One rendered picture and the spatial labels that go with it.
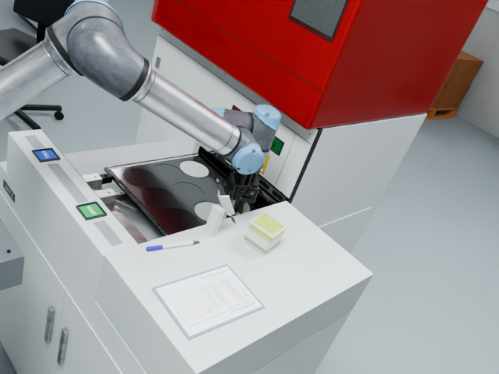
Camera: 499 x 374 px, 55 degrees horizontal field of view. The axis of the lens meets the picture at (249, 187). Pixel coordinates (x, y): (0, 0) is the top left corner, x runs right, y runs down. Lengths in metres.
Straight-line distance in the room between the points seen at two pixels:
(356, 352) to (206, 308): 1.62
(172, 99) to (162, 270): 0.38
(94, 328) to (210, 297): 0.33
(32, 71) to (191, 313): 0.59
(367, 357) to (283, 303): 1.50
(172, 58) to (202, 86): 0.19
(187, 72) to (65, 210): 0.77
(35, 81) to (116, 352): 0.62
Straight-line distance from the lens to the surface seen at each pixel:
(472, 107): 7.39
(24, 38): 3.51
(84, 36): 0.97
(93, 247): 1.16
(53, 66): 1.08
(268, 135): 1.26
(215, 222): 1.21
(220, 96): 1.66
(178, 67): 1.83
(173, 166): 1.61
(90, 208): 1.24
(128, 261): 1.11
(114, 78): 0.95
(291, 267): 1.25
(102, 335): 1.25
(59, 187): 1.31
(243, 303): 1.10
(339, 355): 2.53
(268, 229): 1.22
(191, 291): 1.08
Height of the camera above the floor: 1.72
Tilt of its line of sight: 30 degrees down
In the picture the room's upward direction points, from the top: 20 degrees clockwise
